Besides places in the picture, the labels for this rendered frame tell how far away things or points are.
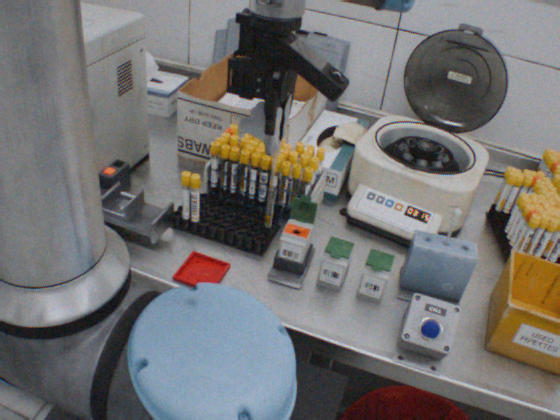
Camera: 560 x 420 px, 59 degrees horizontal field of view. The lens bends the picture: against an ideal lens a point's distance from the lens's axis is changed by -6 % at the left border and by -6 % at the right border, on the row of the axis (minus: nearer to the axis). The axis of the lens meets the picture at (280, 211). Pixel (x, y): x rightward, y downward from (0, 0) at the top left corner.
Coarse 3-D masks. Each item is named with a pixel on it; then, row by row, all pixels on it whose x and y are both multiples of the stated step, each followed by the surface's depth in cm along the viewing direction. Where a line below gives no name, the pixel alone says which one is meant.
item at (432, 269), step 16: (416, 240) 77; (432, 240) 78; (416, 256) 78; (432, 256) 77; (448, 256) 76; (464, 256) 76; (400, 272) 85; (416, 272) 79; (432, 272) 79; (448, 272) 78; (464, 272) 77; (400, 288) 82; (416, 288) 81; (432, 288) 80; (448, 288) 80; (464, 288) 79
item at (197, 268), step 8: (192, 256) 84; (200, 256) 84; (208, 256) 83; (184, 264) 81; (192, 264) 82; (200, 264) 83; (208, 264) 83; (216, 264) 83; (224, 264) 83; (176, 272) 80; (184, 272) 81; (192, 272) 81; (200, 272) 81; (208, 272) 81; (216, 272) 82; (224, 272) 81; (176, 280) 79; (184, 280) 79; (192, 280) 80; (200, 280) 80; (208, 280) 80; (216, 280) 79
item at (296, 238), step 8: (288, 224) 81; (296, 224) 81; (304, 224) 82; (288, 232) 80; (296, 232) 81; (304, 232) 80; (280, 240) 79; (288, 240) 79; (296, 240) 79; (304, 240) 79; (280, 248) 80; (288, 248) 80; (296, 248) 79; (304, 248) 79; (288, 256) 81; (296, 256) 80; (304, 256) 81
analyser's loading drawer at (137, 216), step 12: (108, 192) 84; (120, 192) 87; (108, 204) 85; (120, 204) 87; (132, 204) 83; (144, 204) 87; (168, 204) 85; (108, 216) 84; (120, 216) 83; (132, 216) 84; (144, 216) 85; (156, 216) 82; (168, 216) 85; (132, 228) 83; (144, 228) 82; (156, 228) 82; (168, 228) 86; (156, 240) 83
